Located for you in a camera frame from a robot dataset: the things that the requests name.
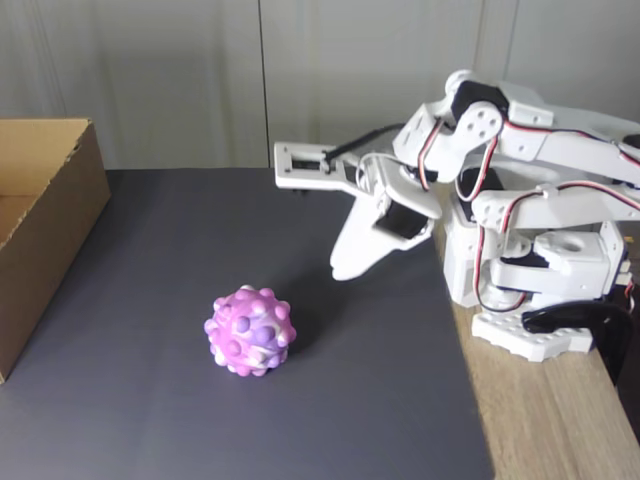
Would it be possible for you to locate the pink purple knobbly ball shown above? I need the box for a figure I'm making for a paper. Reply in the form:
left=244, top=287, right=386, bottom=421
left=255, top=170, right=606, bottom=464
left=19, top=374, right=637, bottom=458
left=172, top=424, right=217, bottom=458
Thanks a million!
left=203, top=284, right=299, bottom=377

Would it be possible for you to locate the brown cardboard box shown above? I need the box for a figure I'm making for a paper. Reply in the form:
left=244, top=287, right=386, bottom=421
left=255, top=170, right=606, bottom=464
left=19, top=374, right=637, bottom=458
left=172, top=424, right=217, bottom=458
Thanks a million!
left=0, top=117, right=112, bottom=385

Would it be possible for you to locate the black table clamp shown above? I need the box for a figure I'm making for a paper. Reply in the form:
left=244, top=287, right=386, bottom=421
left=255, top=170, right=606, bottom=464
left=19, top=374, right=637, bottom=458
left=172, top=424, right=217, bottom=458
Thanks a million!
left=521, top=299, right=634, bottom=386

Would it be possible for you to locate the dark grey table mat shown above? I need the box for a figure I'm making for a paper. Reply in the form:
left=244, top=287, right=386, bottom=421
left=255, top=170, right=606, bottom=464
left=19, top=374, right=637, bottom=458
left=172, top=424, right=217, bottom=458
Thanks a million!
left=0, top=167, right=496, bottom=480

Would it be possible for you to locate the black camera cable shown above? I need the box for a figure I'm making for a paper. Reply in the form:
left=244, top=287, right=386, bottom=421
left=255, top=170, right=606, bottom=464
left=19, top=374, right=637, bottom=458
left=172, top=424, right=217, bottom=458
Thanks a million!
left=322, top=124, right=406, bottom=170

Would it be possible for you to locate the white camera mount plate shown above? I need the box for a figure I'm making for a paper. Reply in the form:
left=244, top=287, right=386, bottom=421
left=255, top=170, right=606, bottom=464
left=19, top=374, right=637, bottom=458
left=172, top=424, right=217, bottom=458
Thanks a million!
left=273, top=141, right=386, bottom=200

